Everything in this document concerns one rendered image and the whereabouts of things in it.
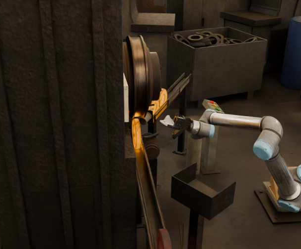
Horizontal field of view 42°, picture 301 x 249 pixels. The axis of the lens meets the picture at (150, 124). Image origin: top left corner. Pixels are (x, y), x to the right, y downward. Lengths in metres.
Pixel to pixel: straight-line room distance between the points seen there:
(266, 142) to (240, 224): 0.83
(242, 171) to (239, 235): 0.83
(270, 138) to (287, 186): 0.44
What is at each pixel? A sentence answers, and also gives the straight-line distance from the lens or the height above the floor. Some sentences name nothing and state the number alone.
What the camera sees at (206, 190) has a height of 0.60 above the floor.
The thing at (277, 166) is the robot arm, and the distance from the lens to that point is 2.46.
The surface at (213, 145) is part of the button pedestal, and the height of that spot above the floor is 0.25.
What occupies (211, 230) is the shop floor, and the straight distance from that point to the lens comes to 2.84.
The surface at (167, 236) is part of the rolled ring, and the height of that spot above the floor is 0.75.
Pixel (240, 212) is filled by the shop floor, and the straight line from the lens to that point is 3.04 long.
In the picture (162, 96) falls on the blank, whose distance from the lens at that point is 3.02.
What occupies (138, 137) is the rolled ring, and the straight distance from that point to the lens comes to 2.30.
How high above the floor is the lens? 1.85
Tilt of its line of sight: 26 degrees down
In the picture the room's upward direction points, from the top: 1 degrees clockwise
